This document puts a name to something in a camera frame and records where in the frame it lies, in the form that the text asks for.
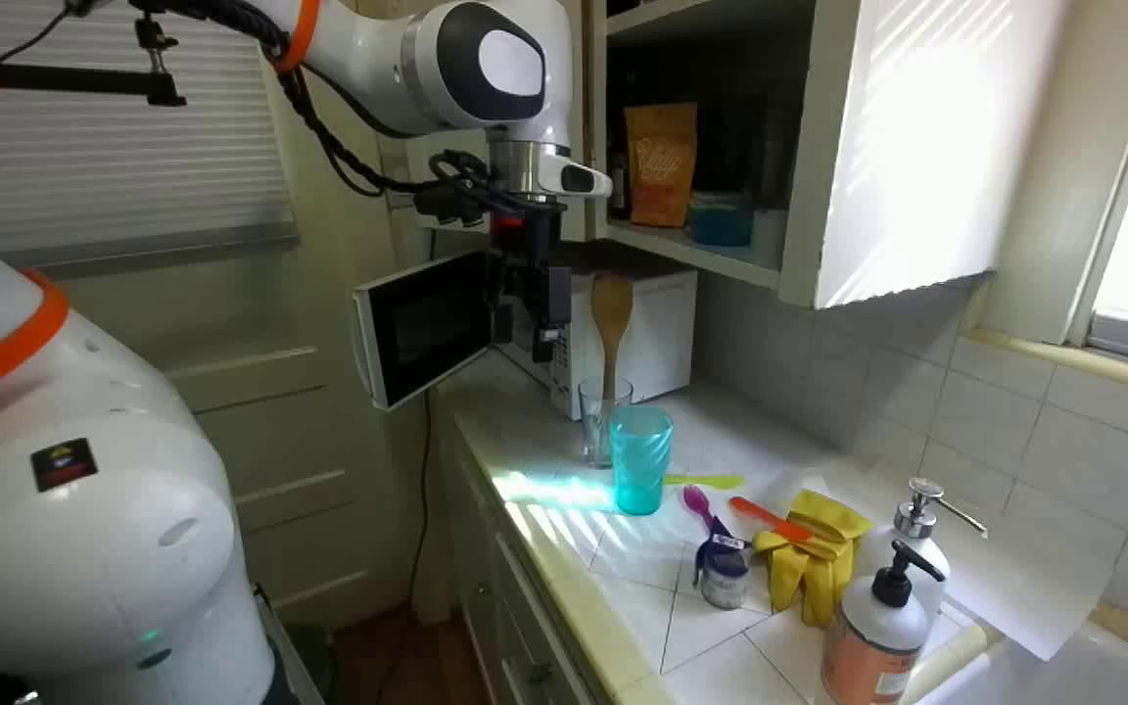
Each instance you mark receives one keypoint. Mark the white slatted window blind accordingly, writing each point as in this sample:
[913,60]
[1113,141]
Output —
[109,159]

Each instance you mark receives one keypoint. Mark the teal bowl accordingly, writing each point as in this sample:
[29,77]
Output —
[723,220]

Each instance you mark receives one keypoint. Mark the yellow rubber gloves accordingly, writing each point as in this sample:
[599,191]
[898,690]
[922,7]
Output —
[826,569]

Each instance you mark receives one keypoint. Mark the white wall cupboard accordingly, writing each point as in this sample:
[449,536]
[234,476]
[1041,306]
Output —
[706,78]

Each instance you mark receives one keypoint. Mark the white lower counter cabinet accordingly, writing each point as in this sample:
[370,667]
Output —
[511,611]

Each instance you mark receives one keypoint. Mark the orange dish brush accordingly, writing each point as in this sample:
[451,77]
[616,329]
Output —
[783,527]

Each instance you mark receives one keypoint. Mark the clear drinking glass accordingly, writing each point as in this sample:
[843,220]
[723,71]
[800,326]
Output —
[595,425]

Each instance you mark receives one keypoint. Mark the white panelled door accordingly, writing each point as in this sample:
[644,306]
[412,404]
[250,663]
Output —
[293,472]

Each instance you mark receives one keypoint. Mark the orange box in cabinet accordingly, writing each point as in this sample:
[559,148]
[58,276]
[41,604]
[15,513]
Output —
[665,163]

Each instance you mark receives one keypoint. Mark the orange soap bottle black pump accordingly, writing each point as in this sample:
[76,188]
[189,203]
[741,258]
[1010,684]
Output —
[872,639]

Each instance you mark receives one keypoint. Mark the purple plastic spoon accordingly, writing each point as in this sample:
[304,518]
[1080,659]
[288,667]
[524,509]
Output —
[698,507]

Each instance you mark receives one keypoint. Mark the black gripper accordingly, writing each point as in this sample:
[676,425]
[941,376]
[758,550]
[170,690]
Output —
[527,249]

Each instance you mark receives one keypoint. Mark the white microwave door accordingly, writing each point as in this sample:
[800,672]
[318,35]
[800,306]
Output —
[421,326]

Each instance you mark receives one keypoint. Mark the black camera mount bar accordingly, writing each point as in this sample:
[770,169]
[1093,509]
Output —
[58,78]

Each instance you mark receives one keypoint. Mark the light green spatula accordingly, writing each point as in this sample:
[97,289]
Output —
[706,479]

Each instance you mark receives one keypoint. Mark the wooden spoon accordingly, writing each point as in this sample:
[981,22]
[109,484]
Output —
[614,318]

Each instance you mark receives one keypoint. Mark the white pump soap bottle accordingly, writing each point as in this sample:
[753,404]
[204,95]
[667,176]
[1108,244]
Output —
[920,513]

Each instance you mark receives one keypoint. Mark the teal ribbed plastic cup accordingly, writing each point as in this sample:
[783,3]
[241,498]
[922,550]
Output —
[644,456]

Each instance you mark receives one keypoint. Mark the white cupboard door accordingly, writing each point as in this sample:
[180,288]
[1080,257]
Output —
[930,141]

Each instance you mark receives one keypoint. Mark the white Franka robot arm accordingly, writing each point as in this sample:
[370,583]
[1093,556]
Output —
[79,550]

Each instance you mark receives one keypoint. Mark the white microwave body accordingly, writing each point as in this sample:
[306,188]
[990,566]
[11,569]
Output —
[656,334]

